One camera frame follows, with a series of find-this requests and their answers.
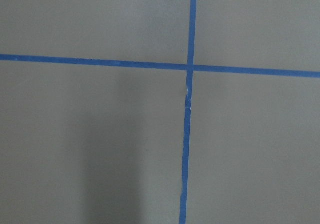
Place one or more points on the blue tape line lengthwise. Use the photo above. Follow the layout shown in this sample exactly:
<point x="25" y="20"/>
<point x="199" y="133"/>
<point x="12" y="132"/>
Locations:
<point x="188" y="112"/>

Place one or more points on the blue tape line crosswise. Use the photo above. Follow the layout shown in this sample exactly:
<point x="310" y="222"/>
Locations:
<point x="155" y="65"/>

